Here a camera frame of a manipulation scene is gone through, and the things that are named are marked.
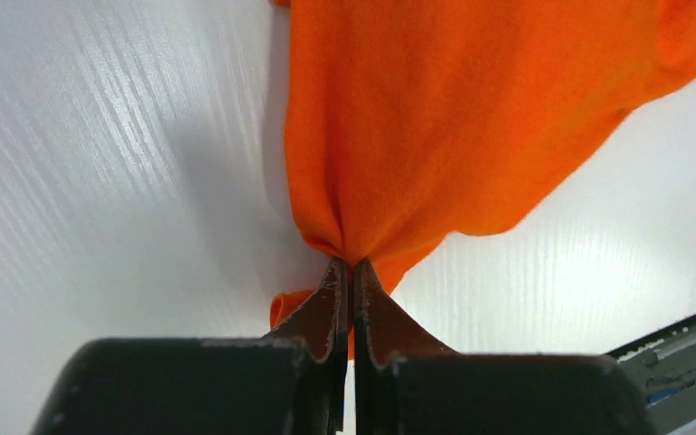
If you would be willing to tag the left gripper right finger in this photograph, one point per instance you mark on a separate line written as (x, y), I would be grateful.
(409, 382)

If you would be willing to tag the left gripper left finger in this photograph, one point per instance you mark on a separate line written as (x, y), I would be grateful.
(289, 381)

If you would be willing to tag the orange t-shirt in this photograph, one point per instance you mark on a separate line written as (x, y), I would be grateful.
(521, 173)

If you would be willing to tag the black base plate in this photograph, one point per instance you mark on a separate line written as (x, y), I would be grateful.
(663, 366)

